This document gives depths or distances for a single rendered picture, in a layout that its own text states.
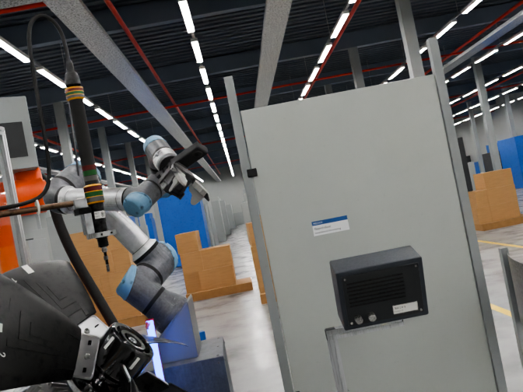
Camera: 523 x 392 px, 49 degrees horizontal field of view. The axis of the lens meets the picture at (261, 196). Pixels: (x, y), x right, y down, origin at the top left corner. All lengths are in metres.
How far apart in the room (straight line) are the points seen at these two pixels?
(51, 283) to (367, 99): 2.25
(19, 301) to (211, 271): 9.43
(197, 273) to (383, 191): 7.64
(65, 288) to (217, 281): 9.16
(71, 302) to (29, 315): 0.26
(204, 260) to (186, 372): 8.61
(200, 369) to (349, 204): 1.56
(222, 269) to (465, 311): 7.53
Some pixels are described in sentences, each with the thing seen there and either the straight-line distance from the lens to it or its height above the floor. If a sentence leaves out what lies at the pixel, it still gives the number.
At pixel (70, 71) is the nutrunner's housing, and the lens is 1.49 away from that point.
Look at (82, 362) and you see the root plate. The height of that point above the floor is 1.21.
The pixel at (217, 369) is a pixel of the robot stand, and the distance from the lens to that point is 1.99.
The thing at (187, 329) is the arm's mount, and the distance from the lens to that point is 2.02.
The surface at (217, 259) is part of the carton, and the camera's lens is 10.56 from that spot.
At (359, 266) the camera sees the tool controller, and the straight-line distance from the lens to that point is 1.74.
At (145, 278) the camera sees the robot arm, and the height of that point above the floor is 1.29.
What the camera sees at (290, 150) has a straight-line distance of 3.21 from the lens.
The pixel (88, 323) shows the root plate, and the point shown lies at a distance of 1.42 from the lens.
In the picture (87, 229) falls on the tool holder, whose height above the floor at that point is 1.49.
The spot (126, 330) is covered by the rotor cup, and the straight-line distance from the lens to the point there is 1.38.
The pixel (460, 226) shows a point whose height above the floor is 1.14.
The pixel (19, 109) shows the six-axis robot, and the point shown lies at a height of 2.66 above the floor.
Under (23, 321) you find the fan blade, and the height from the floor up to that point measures 1.34.
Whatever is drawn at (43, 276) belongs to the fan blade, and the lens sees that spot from 1.52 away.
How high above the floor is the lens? 1.46
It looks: 1 degrees up
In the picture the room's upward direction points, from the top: 11 degrees counter-clockwise
